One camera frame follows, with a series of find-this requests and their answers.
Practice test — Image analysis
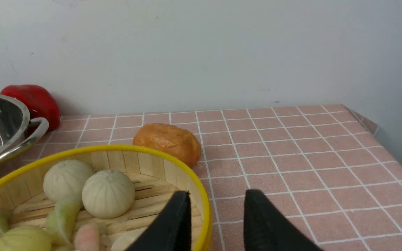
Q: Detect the pink checked tablecloth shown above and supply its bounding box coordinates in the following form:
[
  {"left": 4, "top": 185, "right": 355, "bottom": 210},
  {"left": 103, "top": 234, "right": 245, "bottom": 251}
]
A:
[{"left": 21, "top": 105, "right": 402, "bottom": 251}]

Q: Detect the bamboo steamer basket yellow rim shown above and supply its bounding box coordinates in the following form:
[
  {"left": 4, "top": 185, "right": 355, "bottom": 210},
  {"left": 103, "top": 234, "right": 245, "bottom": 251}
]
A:
[{"left": 0, "top": 145, "right": 213, "bottom": 251}]

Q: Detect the orange-brown potato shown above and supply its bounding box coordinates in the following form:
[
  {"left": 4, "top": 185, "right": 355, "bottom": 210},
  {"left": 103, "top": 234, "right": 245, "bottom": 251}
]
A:
[{"left": 133, "top": 123, "right": 202, "bottom": 167}]

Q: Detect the red bell pepper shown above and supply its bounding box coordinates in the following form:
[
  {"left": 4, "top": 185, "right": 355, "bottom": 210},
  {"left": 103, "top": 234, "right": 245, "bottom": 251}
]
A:
[{"left": 0, "top": 84, "right": 61, "bottom": 133}]

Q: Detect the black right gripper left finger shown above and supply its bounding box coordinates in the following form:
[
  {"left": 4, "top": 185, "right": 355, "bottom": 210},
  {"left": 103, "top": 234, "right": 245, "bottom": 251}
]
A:
[{"left": 126, "top": 191, "right": 192, "bottom": 251}]

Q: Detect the stainless steel pot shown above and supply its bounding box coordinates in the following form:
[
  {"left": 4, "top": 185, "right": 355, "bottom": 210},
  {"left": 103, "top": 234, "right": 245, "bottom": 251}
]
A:
[{"left": 0, "top": 95, "right": 49, "bottom": 164}]

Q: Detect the white steamed bun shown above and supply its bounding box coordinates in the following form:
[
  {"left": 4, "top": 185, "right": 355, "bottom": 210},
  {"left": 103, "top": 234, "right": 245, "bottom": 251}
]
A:
[
  {"left": 43, "top": 159, "right": 95, "bottom": 202},
  {"left": 82, "top": 170, "right": 135, "bottom": 219}
]

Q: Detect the white bun at bottom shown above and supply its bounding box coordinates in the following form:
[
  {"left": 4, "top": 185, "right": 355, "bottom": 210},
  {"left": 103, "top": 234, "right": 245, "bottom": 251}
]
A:
[{"left": 109, "top": 228, "right": 146, "bottom": 251}]

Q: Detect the pale green dumpling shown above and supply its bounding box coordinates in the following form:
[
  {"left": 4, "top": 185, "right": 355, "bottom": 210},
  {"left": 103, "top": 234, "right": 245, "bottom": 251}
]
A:
[{"left": 46, "top": 195, "right": 82, "bottom": 246}]

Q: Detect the pink shrimp dumpling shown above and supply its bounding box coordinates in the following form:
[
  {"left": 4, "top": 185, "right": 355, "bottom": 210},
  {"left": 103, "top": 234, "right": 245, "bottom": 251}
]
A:
[{"left": 74, "top": 224, "right": 101, "bottom": 251}]

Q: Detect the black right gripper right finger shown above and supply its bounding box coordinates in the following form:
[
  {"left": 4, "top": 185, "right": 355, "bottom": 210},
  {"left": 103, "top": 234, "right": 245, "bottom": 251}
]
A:
[{"left": 244, "top": 189, "right": 322, "bottom": 251}]

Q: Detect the yellowish steamed bun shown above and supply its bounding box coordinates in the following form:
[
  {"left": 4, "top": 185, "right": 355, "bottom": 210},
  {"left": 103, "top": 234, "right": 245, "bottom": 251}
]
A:
[{"left": 0, "top": 225, "right": 52, "bottom": 251}]

